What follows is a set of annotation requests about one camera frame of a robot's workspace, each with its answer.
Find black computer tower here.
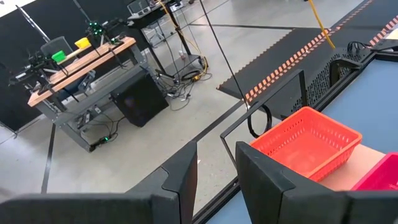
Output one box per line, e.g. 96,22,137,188
110,70,170,128

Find black power strip green light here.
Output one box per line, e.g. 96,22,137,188
89,135,110,147

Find black floor mat orange stripes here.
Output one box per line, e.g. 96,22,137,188
245,0,398,121
216,0,374,94

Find black metal table frame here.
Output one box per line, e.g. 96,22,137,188
192,49,398,224

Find orange plastic slotted basket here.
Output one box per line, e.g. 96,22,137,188
249,106,363,183

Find black rolling stand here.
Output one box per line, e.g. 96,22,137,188
126,0,210,82

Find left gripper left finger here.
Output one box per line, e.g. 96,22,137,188
0,141,198,224

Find green block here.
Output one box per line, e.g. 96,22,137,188
50,50,67,63

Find yellow extension cable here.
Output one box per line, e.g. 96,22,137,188
307,0,336,50

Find yellow block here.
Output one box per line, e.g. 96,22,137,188
74,37,92,50

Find wooden workbench with grey frame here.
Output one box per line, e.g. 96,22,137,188
27,36,150,154

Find black coiled cable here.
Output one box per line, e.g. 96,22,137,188
198,0,274,139

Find red plastic slotted basket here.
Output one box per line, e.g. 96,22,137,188
351,151,398,192

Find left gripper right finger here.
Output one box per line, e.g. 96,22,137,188
235,141,398,224

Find black backdrop curtain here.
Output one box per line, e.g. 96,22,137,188
0,0,150,133

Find grey metal pole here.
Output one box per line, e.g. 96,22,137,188
14,4,51,44

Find grey chair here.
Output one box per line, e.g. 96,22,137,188
40,35,75,60

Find black perforated metal case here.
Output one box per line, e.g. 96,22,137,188
281,46,376,121

